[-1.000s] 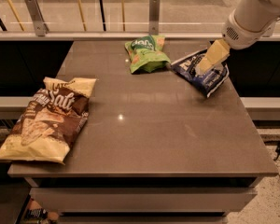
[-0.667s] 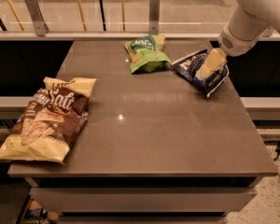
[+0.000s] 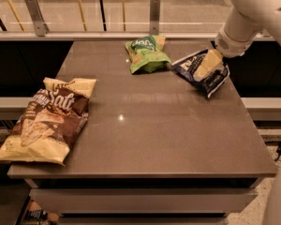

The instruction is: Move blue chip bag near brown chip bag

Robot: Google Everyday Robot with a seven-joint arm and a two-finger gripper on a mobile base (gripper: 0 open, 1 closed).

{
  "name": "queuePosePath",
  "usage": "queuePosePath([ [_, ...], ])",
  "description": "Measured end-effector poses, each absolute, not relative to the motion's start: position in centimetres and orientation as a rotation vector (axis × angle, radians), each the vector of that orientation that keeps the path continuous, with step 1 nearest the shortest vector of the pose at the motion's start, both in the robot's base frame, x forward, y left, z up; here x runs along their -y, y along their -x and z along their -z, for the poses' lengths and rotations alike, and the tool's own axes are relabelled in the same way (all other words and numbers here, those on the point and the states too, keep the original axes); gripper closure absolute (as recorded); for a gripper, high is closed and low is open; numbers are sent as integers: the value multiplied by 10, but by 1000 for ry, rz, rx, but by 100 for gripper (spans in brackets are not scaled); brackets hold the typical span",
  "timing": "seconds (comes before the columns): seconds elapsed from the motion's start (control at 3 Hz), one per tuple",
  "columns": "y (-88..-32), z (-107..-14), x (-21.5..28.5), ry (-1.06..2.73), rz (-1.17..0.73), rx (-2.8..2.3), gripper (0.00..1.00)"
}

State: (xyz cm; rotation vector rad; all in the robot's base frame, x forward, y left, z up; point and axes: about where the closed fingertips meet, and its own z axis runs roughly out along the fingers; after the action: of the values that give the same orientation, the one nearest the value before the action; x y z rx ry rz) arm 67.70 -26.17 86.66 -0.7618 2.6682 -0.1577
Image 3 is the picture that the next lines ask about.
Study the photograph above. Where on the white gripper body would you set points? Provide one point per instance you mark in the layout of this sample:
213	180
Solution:
230	46

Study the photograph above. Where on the yellow taped gripper finger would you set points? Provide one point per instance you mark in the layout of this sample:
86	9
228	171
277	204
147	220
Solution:
211	62

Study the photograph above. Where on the blue chip bag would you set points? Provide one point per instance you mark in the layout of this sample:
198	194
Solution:
186	67

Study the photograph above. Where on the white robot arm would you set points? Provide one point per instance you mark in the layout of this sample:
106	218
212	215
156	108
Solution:
245	20

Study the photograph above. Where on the green chip bag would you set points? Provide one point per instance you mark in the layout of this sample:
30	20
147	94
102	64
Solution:
146	54

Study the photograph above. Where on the brown chip bag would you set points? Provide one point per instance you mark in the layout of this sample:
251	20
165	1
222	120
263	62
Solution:
51	123

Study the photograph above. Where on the grey counter drawer cabinet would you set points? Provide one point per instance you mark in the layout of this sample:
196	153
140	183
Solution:
177	206

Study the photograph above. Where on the metal railing post middle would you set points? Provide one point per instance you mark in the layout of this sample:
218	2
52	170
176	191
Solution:
154	17

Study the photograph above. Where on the metal railing post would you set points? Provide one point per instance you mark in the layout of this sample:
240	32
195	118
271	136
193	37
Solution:
154	17
40	27

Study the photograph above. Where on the metal railing post left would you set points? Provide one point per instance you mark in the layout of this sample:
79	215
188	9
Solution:
40	27

